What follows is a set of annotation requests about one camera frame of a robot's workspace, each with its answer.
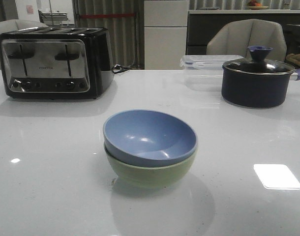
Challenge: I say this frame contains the blue bowl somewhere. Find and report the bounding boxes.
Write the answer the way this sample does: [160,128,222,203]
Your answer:
[103,110,198,167]

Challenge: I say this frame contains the green bowl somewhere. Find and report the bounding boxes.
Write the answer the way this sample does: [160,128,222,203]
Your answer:
[104,147,197,189]

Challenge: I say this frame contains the brown cloth item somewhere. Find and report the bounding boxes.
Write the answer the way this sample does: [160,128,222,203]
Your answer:
[286,54,300,68]

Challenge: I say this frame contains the glass pot lid blue knob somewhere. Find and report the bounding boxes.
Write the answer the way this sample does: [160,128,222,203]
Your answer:
[222,46,295,75]

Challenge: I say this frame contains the dark blue saucepan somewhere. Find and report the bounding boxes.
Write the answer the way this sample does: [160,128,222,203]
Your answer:
[221,68,300,108]

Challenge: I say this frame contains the beige chair right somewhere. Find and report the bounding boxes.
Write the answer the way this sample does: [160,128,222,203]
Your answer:
[206,19,287,61]

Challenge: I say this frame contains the fruit plate on counter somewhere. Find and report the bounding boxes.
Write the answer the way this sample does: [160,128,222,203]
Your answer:
[246,0,269,10]

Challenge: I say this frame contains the clear plastic food container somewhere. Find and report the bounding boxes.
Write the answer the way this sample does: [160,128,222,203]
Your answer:
[180,55,242,92]

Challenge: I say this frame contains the dark counter unit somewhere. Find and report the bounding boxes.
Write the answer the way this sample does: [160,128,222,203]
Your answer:
[186,9,300,55]

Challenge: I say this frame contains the white cabinet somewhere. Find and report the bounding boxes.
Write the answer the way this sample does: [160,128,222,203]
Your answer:
[144,0,189,70]

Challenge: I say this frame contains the black and chrome toaster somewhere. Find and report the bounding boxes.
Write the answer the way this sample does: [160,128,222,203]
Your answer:
[0,27,114,99]

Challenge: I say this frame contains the black toaster power cord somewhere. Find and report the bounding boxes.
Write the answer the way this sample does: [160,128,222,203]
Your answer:
[111,64,131,74]

